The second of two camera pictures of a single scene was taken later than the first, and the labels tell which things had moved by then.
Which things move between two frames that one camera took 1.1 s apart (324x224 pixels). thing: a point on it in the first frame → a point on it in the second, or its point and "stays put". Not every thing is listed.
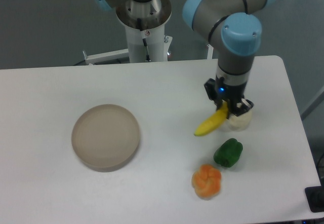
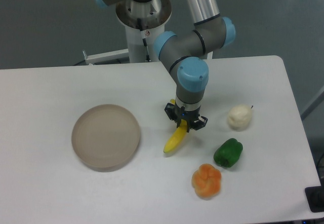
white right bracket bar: [210, 52] stays put
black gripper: [233, 94] → [176, 114]
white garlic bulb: [241, 122] stays put
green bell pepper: [228, 153] stays put
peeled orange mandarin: [206, 181] stays put
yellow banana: [214, 121] → [178, 136]
